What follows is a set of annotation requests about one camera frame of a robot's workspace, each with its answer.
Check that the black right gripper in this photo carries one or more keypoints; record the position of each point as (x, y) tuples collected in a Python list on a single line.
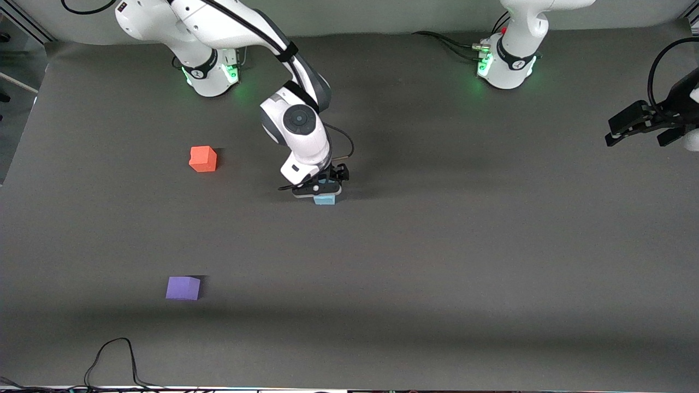
[(334, 175)]

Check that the aluminium frame profile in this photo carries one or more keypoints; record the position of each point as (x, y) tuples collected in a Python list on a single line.
[(27, 24)]

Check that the light blue cube block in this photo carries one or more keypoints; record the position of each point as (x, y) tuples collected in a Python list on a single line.
[(324, 200)]

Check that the purple cube block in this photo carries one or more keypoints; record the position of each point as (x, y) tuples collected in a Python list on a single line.
[(183, 288)]

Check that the dark grey table cover sheet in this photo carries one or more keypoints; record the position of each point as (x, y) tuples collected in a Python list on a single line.
[(437, 245)]

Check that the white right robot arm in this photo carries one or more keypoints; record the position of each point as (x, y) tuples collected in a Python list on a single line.
[(297, 123)]

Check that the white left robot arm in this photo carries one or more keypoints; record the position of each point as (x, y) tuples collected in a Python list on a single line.
[(513, 49)]

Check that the orange cube block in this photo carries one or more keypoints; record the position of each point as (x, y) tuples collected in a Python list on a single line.
[(203, 159)]

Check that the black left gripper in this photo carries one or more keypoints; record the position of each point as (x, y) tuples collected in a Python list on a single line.
[(676, 108)]

